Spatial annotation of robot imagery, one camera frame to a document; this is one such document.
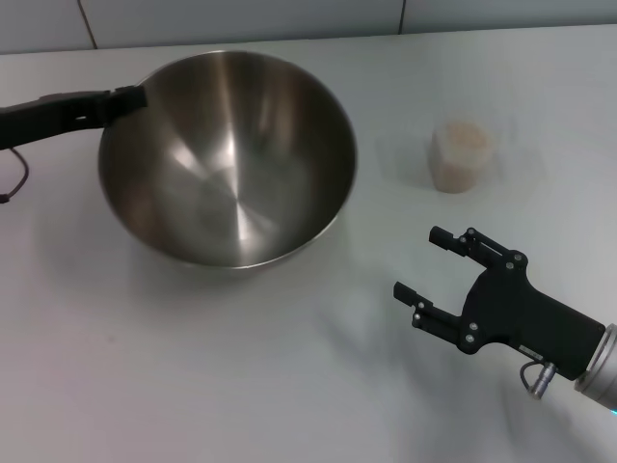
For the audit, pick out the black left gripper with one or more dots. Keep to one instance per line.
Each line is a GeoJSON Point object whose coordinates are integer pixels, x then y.
{"type": "Point", "coordinates": [34, 123]}

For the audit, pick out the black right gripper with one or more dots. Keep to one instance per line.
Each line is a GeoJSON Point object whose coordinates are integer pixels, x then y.
{"type": "Point", "coordinates": [520, 313]}

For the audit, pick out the clear plastic measuring cup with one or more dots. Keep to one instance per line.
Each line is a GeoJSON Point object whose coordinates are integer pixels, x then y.
{"type": "Point", "coordinates": [460, 159]}

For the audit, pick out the stainless steel mixing bowl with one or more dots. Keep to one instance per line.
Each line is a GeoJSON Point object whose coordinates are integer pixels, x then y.
{"type": "Point", "coordinates": [231, 164]}

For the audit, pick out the white rice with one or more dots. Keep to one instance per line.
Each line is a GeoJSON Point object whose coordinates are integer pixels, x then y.
{"type": "Point", "coordinates": [463, 144]}

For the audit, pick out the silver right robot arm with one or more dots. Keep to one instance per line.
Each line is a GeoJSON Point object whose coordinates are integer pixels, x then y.
{"type": "Point", "coordinates": [602, 371]}

